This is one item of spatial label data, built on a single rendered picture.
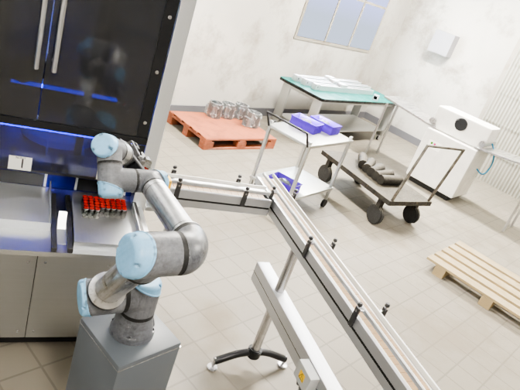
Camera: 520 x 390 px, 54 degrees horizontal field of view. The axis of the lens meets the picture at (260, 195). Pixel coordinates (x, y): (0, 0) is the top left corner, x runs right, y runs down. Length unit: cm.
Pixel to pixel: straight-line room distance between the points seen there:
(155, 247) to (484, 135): 606
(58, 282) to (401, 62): 801
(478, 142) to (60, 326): 558
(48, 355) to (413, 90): 789
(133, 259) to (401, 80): 865
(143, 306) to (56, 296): 98
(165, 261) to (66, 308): 146
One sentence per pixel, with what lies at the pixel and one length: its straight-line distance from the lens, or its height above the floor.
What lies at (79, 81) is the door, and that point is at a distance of 214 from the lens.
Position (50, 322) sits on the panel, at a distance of 275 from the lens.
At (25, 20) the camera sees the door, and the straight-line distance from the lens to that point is 208.
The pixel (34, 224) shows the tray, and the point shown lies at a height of 90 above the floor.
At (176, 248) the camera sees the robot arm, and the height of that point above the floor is 134.
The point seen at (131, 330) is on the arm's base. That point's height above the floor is 84.
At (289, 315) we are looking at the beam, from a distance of 258.
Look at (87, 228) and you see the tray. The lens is 215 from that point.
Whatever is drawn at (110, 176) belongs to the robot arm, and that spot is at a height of 132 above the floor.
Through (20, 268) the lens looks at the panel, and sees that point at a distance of 254.
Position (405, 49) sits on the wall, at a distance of 970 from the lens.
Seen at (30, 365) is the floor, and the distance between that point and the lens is 280.
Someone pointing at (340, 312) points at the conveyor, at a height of 88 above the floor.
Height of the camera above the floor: 203
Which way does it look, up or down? 24 degrees down
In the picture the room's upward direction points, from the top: 20 degrees clockwise
